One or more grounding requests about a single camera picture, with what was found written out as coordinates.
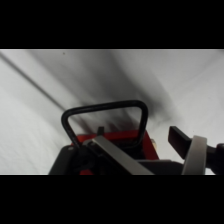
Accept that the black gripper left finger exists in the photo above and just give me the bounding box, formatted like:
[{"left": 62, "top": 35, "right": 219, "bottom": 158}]
[{"left": 49, "top": 126, "right": 155, "bottom": 176}]

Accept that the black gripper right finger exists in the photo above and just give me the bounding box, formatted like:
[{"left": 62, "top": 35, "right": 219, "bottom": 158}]
[{"left": 167, "top": 125, "right": 224, "bottom": 176}]

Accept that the wooden drawer with red front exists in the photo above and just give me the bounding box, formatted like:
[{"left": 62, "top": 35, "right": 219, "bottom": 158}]
[{"left": 70, "top": 129, "right": 161, "bottom": 176}]

